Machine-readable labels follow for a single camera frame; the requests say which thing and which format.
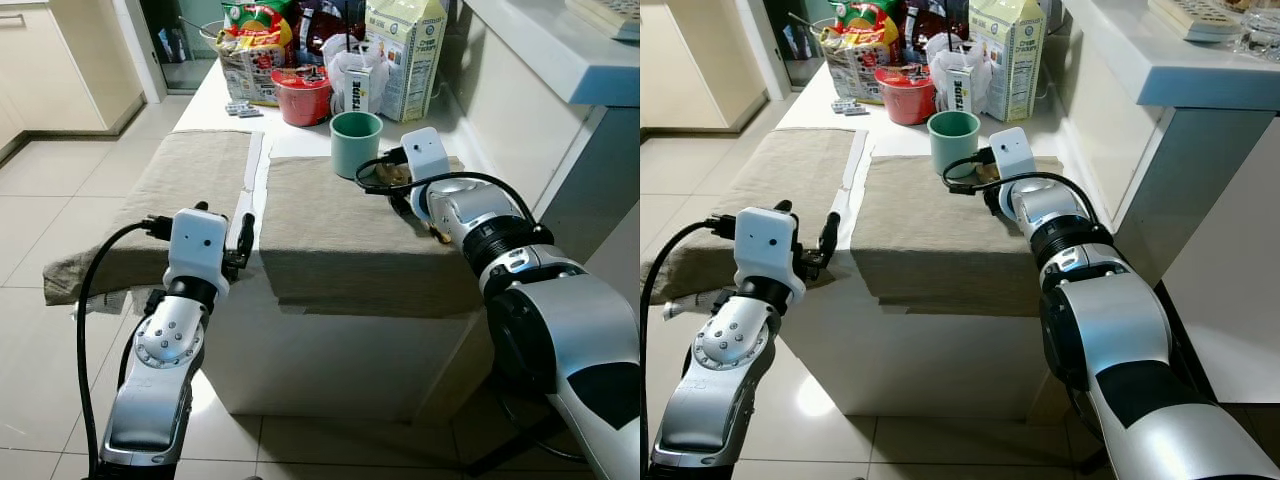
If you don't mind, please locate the beige cloth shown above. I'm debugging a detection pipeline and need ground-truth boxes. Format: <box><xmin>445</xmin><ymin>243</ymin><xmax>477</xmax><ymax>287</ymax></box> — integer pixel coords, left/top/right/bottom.
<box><xmin>42</xmin><ymin>130</ymin><xmax>253</xmax><ymax>306</ymax></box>
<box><xmin>850</xmin><ymin>155</ymin><xmax>1064</xmax><ymax>317</ymax></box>
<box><xmin>258</xmin><ymin>155</ymin><xmax>483</xmax><ymax>319</ymax></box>
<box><xmin>655</xmin><ymin>128</ymin><xmax>856</xmax><ymax>304</ymax></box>

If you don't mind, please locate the green cup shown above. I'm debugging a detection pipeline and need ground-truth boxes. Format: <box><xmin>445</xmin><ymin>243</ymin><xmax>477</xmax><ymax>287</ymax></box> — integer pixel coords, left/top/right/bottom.
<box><xmin>330</xmin><ymin>111</ymin><xmax>384</xmax><ymax>181</ymax></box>
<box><xmin>927</xmin><ymin>110</ymin><xmax>982</xmax><ymax>179</ymax></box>

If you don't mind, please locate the red bowl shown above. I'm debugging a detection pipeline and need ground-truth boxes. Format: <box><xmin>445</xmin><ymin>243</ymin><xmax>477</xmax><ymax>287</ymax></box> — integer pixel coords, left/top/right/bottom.
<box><xmin>272</xmin><ymin>67</ymin><xmax>333</xmax><ymax>127</ymax></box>
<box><xmin>874</xmin><ymin>65</ymin><xmax>936</xmax><ymax>126</ymax></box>

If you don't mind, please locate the white kitchen island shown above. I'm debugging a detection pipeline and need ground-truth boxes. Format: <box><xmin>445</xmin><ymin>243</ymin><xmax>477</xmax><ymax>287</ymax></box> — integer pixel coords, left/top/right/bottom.
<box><xmin>175</xmin><ymin>60</ymin><xmax>506</xmax><ymax>421</ymax></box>
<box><xmin>775</xmin><ymin>60</ymin><xmax>1061</xmax><ymax>419</ymax></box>

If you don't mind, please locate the beige cabinet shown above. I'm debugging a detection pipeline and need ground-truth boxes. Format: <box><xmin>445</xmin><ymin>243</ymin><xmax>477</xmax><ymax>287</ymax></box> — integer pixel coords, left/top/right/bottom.
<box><xmin>0</xmin><ymin>0</ymin><xmax>146</xmax><ymax>151</ymax></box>
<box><xmin>640</xmin><ymin>0</ymin><xmax>756</xmax><ymax>133</ymax></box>

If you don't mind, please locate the small drink carton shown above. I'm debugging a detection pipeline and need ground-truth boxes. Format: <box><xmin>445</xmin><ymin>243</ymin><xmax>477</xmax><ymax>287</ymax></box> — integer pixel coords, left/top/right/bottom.
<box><xmin>945</xmin><ymin>65</ymin><xmax>976</xmax><ymax>113</ymax></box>
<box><xmin>343</xmin><ymin>62</ymin><xmax>373</xmax><ymax>116</ymax></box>

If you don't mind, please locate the white plastic bag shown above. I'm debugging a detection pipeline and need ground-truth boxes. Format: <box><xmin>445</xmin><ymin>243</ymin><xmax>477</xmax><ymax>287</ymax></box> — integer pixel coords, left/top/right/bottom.
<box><xmin>328</xmin><ymin>35</ymin><xmax>391</xmax><ymax>111</ymax></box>
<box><xmin>925</xmin><ymin>32</ymin><xmax>991</xmax><ymax>109</ymax></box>

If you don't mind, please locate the dark red package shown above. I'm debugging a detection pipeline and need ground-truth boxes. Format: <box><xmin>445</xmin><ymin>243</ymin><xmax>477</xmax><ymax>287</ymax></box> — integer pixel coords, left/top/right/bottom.
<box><xmin>905</xmin><ymin>0</ymin><xmax>971</xmax><ymax>66</ymax></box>
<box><xmin>295</xmin><ymin>0</ymin><xmax>366</xmax><ymax>69</ymax></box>

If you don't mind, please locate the large milk carton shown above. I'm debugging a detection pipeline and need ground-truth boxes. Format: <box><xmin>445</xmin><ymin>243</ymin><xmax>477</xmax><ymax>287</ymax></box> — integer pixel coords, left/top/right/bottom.
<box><xmin>968</xmin><ymin>0</ymin><xmax>1046</xmax><ymax>123</ymax></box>
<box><xmin>365</xmin><ymin>0</ymin><xmax>448</xmax><ymax>123</ymax></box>

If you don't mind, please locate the white tray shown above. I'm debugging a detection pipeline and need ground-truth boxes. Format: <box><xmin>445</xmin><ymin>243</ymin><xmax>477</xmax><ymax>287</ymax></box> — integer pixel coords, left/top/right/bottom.
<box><xmin>1148</xmin><ymin>0</ymin><xmax>1246</xmax><ymax>43</ymax></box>
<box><xmin>565</xmin><ymin>0</ymin><xmax>641</xmax><ymax>41</ymax></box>

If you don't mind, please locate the white counter with grey top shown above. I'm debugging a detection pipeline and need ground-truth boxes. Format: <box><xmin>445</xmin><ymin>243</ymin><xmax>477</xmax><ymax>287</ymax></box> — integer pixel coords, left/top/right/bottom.
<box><xmin>1040</xmin><ymin>0</ymin><xmax>1280</xmax><ymax>291</ymax></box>
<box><xmin>440</xmin><ymin>0</ymin><xmax>641</xmax><ymax>263</ymax></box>

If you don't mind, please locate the clear glass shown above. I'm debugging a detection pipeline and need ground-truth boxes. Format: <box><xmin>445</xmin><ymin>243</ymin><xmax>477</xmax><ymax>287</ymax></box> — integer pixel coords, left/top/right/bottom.
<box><xmin>1240</xmin><ymin>10</ymin><xmax>1280</xmax><ymax>61</ymax></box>

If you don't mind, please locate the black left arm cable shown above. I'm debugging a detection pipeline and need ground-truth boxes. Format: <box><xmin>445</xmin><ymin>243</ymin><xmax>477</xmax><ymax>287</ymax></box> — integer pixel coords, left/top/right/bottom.
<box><xmin>75</xmin><ymin>215</ymin><xmax>173</xmax><ymax>476</ymax></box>
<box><xmin>640</xmin><ymin>215</ymin><xmax>741</xmax><ymax>480</ymax></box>

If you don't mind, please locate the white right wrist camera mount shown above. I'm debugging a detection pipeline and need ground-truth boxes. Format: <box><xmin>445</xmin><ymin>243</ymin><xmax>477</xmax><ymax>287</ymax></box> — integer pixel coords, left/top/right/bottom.
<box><xmin>399</xmin><ymin>127</ymin><xmax>453</xmax><ymax>188</ymax></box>
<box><xmin>988</xmin><ymin>127</ymin><xmax>1038</xmax><ymax>186</ymax></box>

